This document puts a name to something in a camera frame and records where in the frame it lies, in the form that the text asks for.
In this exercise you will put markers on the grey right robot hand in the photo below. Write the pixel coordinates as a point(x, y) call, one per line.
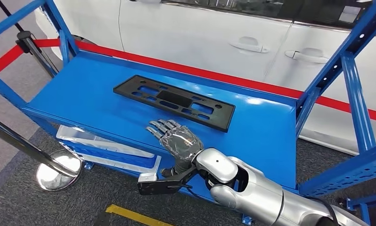
point(181, 143)

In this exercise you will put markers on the black plastic panel part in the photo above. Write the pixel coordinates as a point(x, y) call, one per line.
point(122, 88)

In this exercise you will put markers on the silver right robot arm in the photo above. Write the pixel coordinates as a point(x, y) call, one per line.
point(259, 193)

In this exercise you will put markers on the blue shelf board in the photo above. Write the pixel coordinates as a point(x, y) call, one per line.
point(97, 93)

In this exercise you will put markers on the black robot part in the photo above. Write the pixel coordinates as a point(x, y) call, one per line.
point(102, 221)

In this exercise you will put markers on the blue metal shelf rack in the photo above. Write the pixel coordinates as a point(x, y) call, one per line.
point(358, 103)

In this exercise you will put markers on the clear plastic bin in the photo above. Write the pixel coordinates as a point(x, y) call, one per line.
point(155, 165)
point(82, 137)

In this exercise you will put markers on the red barrier belt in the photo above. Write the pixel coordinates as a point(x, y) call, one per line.
point(5, 60)
point(206, 73)

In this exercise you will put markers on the yellow floor tape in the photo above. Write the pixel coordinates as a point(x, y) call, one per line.
point(128, 213)

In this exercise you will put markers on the white car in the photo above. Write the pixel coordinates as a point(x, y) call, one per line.
point(191, 31)

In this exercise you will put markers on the chrome stanchion with black cap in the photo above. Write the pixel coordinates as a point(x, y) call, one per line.
point(24, 39)
point(60, 174)

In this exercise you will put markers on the black stanchion pole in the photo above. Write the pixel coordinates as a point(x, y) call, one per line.
point(8, 15)

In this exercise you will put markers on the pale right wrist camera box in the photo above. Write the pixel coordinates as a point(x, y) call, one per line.
point(147, 177)

